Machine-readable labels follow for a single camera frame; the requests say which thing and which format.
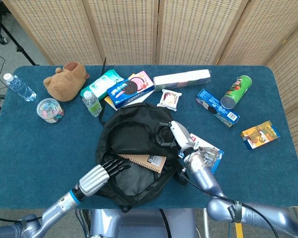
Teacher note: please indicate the metal table leg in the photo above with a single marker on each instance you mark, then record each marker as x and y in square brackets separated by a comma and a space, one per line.
[206, 220]

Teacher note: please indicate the blue Oreo box cartoon faces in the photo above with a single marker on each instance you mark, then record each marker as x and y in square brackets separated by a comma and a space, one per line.
[216, 107]

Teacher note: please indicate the small bottle with green label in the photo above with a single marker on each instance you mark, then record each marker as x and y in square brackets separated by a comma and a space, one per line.
[92, 104]

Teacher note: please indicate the pink strawberry snack box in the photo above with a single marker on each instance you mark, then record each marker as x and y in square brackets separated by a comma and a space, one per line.
[144, 77]

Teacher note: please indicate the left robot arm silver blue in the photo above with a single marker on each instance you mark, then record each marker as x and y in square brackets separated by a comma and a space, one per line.
[54, 210]

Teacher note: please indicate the blue felt table cover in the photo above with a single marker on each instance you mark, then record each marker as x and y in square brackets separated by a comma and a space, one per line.
[39, 148]

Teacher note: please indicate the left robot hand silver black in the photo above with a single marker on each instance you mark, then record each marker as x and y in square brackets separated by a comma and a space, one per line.
[93, 179]

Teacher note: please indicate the long white pink box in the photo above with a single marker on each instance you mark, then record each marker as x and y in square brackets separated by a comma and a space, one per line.
[181, 79]

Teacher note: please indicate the green Pringles can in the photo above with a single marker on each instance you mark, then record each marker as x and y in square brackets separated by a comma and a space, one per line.
[237, 91]

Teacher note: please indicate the black office chair caster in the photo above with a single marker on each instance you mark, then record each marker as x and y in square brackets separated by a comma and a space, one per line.
[2, 39]

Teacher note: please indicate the blue Oreo box pink print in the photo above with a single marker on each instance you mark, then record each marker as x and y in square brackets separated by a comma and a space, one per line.
[129, 93]

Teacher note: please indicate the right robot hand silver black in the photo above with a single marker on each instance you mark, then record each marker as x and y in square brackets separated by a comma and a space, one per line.
[182, 136]

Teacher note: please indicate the brown capybara plush toy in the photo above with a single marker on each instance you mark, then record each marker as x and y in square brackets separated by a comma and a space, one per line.
[64, 84]

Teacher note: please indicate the white snack packet red print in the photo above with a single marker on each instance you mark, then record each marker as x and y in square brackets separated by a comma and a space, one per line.
[170, 99]

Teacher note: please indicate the yellow orange snack box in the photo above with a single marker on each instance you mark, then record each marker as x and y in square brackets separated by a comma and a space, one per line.
[260, 135]

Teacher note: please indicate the clear water bottle white cap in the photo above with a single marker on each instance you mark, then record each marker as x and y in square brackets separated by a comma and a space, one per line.
[21, 88]

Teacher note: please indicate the brown spiral kraft notebook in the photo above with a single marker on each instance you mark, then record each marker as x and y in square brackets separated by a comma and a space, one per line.
[149, 162]

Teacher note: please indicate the black tripod stand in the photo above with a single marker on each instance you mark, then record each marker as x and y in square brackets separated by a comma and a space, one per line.
[19, 49]

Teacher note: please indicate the clear jar of binder clips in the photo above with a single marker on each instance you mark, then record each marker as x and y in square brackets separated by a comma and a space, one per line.
[48, 110]

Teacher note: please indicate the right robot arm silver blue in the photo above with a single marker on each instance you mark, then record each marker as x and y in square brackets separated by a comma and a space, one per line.
[206, 178]

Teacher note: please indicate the green wet wipes pack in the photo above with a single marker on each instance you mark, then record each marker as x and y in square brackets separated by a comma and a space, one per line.
[101, 83]

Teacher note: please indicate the blue grey robot torso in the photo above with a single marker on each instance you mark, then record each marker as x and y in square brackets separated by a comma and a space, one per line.
[139, 223]

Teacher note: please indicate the black fabric backpack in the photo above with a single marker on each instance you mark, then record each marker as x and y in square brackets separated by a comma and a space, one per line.
[131, 138]

